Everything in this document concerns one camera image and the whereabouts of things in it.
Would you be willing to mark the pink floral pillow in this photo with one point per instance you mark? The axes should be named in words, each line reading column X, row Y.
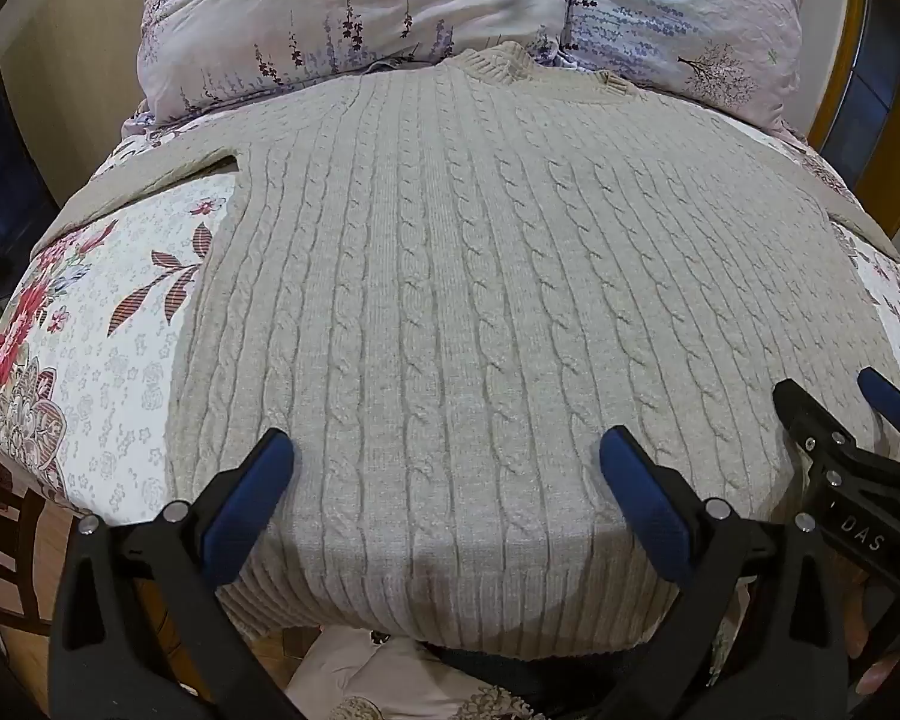
column 682, row 7
column 307, row 7

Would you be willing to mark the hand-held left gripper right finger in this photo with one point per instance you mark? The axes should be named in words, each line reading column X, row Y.
column 634, row 472

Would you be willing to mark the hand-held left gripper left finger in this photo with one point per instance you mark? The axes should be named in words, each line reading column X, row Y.
column 259, row 465

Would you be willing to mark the floral bed sheet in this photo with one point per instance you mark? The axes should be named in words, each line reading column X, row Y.
column 112, row 390

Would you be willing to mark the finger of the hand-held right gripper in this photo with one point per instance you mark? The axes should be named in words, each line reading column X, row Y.
column 886, row 399
column 802, row 409

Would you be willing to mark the yellow wooden frame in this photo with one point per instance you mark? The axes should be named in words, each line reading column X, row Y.
column 859, row 15

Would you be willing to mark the dark furniture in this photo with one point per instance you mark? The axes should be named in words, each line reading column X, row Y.
column 4, row 195

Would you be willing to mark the dark wooden chair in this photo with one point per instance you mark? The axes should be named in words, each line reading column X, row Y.
column 0, row 562

